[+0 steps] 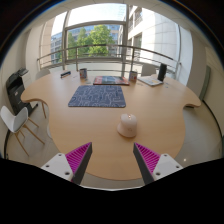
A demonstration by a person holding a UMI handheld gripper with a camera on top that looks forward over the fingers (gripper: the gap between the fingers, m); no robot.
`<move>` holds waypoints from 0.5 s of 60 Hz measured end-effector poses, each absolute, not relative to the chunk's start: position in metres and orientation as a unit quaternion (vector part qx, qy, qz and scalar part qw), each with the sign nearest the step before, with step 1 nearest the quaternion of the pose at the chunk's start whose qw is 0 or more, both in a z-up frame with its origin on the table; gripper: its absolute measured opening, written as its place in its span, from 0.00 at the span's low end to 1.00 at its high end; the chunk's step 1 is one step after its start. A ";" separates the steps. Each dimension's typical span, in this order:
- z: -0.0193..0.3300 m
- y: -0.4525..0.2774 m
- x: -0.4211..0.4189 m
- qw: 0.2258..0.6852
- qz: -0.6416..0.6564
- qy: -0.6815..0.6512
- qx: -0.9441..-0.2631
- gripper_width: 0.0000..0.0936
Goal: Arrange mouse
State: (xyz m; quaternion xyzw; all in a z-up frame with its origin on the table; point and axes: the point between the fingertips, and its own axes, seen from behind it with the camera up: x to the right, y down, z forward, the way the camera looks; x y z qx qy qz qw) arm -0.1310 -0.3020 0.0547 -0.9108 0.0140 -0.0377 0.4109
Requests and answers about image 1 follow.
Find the white shell chair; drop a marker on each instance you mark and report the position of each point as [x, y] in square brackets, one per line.
[42, 73]
[148, 69]

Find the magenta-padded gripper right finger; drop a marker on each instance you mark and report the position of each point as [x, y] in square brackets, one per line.
[166, 165]

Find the metal balcony railing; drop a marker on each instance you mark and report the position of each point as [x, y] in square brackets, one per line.
[100, 46]

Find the tall black speaker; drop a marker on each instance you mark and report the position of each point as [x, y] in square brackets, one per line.
[162, 72]

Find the dark blue patterned mouse pad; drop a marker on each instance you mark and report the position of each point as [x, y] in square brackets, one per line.
[96, 96]

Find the black printer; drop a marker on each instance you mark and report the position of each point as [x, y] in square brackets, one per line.
[16, 90]

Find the white and blue booklet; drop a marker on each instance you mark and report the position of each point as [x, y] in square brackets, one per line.
[150, 80]

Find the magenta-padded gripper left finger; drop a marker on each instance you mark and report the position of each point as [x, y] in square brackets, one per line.
[56, 165]

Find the red and grey magazine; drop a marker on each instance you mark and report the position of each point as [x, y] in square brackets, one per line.
[110, 80]

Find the pale pink computer mouse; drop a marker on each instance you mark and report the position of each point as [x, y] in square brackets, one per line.
[128, 126]

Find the printed mug with white rim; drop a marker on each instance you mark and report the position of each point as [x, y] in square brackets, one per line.
[133, 76]

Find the small black box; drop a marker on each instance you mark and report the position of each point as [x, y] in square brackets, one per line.
[65, 74]

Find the white chair with wooden legs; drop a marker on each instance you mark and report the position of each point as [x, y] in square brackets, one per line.
[13, 120]

